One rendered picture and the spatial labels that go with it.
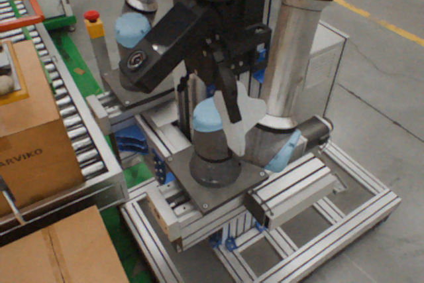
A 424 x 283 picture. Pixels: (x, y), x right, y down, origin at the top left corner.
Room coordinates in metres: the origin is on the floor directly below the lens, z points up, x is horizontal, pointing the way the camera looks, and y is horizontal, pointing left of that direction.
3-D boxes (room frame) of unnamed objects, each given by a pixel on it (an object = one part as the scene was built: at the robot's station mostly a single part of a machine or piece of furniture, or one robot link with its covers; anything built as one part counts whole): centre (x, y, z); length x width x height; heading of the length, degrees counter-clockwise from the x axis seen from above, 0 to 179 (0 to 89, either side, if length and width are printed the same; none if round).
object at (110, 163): (2.00, 1.01, 0.50); 2.31 x 0.05 x 0.19; 31
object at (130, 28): (1.10, 0.26, 1.20); 0.13 x 0.12 x 0.14; 3
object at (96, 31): (1.58, 0.56, 0.50); 0.07 x 0.07 x 1.00; 31
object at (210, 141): (0.67, -0.02, 1.20); 0.13 x 0.12 x 0.14; 63
